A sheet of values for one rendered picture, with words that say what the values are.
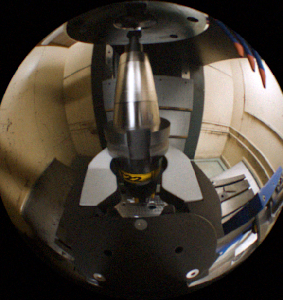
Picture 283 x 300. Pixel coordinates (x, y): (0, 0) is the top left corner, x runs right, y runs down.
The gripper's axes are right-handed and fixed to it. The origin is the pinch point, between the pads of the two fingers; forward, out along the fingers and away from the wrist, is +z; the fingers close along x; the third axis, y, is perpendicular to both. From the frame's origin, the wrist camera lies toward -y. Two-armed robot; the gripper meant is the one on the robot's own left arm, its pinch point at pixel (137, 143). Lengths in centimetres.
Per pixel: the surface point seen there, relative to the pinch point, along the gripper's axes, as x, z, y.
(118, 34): -2.1, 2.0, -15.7
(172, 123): 18.7, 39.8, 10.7
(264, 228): 17.9, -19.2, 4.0
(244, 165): 103, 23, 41
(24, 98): -97, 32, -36
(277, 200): 22.2, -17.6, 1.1
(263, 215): 18.5, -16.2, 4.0
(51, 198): -77, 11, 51
